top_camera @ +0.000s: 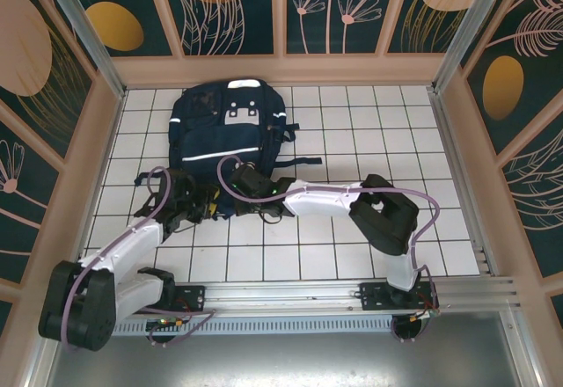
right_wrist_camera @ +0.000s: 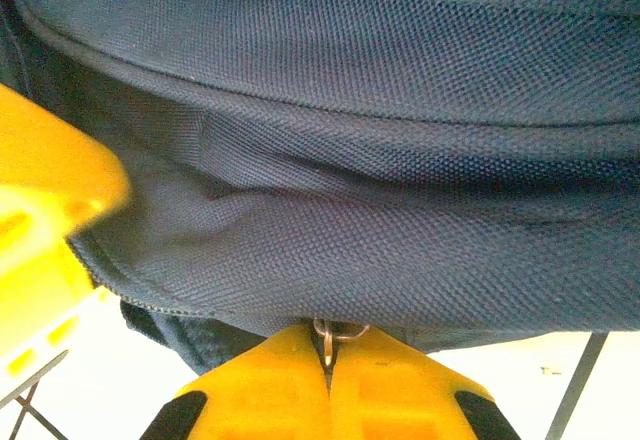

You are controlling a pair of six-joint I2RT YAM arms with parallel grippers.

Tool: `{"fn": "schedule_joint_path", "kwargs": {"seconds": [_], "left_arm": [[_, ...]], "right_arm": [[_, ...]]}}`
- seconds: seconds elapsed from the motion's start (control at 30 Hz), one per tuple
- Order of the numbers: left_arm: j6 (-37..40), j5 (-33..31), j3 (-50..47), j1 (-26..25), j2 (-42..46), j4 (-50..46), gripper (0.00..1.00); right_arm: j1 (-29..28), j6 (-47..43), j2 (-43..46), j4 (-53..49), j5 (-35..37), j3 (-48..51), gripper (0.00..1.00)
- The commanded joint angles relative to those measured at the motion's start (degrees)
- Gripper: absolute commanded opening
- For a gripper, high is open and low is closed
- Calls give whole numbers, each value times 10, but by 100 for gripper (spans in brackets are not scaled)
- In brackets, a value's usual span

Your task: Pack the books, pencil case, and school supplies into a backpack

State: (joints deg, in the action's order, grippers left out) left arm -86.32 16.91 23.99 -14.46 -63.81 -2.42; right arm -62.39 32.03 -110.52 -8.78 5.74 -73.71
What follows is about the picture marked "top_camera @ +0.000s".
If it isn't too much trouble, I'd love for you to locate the navy blue backpack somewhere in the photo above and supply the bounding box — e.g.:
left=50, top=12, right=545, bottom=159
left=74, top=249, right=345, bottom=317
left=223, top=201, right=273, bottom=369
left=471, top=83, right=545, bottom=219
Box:
left=133, top=77, right=325, bottom=223

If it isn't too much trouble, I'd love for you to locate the grey metal panel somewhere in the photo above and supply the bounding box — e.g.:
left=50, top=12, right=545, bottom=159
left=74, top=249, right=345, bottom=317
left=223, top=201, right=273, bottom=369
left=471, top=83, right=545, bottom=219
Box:
left=43, top=311, right=527, bottom=387

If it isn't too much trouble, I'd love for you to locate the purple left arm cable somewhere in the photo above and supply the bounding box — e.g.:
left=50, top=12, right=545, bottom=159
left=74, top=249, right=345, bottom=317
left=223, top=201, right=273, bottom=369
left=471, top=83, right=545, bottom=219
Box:
left=60, top=165, right=216, bottom=354

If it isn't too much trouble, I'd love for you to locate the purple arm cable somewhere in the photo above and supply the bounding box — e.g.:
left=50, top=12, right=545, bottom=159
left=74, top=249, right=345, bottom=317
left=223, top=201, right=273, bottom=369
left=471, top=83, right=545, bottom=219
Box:
left=216, top=156, right=442, bottom=345
left=60, top=165, right=216, bottom=354

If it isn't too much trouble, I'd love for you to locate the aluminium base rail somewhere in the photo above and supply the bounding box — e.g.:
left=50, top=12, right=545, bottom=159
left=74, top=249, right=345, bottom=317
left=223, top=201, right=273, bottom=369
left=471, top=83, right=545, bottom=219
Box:
left=41, top=276, right=524, bottom=318

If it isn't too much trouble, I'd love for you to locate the slotted grey cable duct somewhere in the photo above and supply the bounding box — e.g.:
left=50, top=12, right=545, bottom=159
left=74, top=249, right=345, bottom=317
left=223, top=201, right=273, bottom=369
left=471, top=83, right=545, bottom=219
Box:
left=109, top=318, right=397, bottom=336

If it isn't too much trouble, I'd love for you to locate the small circuit board with wires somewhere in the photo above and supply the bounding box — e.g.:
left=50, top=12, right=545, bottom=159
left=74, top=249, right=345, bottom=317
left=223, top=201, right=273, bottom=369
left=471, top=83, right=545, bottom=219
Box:
left=408, top=309, right=441, bottom=323
left=146, top=316, right=189, bottom=332

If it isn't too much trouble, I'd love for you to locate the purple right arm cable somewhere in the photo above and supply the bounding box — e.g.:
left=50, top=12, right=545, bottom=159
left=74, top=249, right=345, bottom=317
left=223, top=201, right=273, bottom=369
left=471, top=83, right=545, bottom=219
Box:
left=216, top=156, right=442, bottom=345

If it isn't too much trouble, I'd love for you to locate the aluminium corner post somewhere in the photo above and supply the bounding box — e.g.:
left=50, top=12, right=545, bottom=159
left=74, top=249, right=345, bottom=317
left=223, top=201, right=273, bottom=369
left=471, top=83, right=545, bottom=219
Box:
left=34, top=0, right=128, bottom=100
left=430, top=0, right=514, bottom=94

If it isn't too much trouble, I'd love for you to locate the aluminium side rail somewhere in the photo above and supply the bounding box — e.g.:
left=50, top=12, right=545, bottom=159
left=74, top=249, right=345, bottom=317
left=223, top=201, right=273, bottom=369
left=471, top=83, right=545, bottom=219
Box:
left=427, top=90, right=501, bottom=279

